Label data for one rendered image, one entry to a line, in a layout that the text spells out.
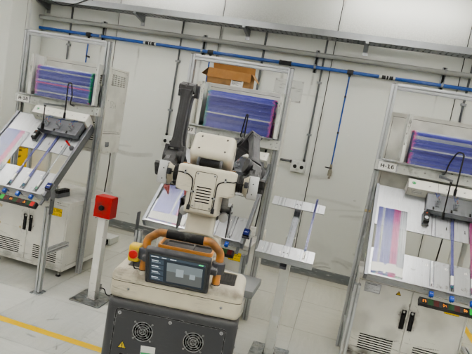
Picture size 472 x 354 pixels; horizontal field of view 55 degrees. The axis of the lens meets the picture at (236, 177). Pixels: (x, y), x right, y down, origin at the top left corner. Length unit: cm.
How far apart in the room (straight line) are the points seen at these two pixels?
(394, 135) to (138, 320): 220
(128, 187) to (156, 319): 350
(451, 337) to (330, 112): 240
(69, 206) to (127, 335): 190
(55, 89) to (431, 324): 323
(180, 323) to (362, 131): 323
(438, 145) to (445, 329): 119
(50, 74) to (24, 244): 137
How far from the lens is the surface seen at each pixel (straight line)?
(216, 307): 186
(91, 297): 357
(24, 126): 400
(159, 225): 302
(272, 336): 310
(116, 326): 199
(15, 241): 407
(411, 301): 324
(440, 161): 322
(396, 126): 337
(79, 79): 380
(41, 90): 399
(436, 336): 333
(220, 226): 295
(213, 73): 370
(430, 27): 485
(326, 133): 468
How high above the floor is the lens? 148
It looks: 7 degrees down
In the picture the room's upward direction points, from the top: 10 degrees clockwise
